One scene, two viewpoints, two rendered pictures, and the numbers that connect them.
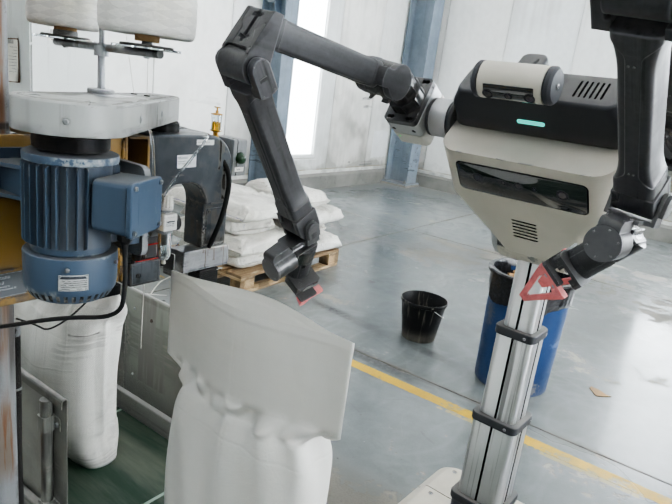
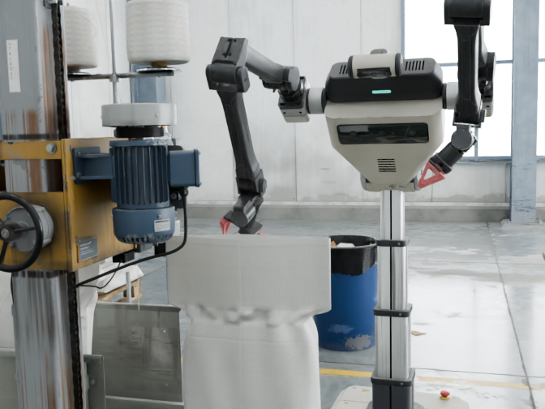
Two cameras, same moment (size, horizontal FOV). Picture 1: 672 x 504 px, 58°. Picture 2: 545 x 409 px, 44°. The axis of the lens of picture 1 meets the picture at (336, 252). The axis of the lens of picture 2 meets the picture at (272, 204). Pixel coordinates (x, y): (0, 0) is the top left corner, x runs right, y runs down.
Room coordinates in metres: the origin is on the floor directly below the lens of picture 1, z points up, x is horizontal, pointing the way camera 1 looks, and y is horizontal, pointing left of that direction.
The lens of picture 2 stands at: (-0.68, 0.68, 1.35)
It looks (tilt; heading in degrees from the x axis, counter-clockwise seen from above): 6 degrees down; 341
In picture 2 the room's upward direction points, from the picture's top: 1 degrees counter-clockwise
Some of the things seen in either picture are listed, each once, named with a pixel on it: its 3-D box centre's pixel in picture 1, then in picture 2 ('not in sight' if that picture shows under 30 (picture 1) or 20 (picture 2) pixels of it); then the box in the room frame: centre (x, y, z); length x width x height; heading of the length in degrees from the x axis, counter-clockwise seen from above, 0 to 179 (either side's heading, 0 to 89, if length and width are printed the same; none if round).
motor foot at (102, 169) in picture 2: (23, 176); (103, 164); (1.00, 0.54, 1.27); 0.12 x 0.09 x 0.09; 146
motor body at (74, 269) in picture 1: (71, 224); (143, 191); (0.98, 0.45, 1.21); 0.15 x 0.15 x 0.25
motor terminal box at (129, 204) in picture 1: (128, 210); (184, 172); (0.96, 0.35, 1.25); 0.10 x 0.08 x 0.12; 171
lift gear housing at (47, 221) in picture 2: not in sight; (27, 227); (0.97, 0.72, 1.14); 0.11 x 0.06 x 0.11; 56
